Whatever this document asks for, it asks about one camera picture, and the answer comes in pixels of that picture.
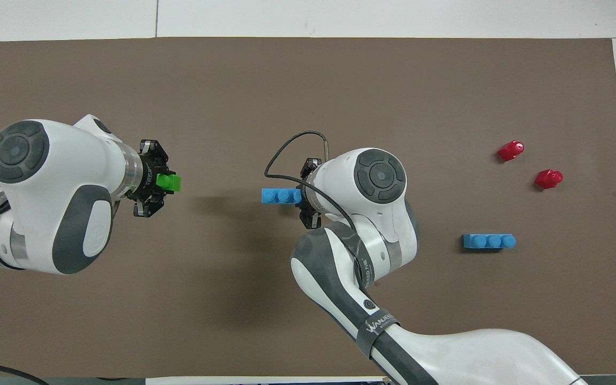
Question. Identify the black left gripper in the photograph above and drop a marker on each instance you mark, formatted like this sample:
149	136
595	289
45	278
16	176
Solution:
148	179

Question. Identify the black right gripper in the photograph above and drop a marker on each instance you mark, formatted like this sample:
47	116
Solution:
305	195

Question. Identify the green two-stud toy brick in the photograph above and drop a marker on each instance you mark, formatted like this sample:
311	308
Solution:
170	183

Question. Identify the blue three-stud toy brick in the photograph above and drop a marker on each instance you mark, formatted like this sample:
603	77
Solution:
278	197
489	242

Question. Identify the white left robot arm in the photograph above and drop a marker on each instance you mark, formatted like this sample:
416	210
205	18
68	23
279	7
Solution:
46	176

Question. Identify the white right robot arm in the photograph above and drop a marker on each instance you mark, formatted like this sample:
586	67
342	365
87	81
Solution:
372	214

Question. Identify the brown table mat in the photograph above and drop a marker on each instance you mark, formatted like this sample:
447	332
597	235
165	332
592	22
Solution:
308	80

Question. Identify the red one-stud toy brick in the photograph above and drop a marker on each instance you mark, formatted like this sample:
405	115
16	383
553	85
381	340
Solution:
511	151
548	179

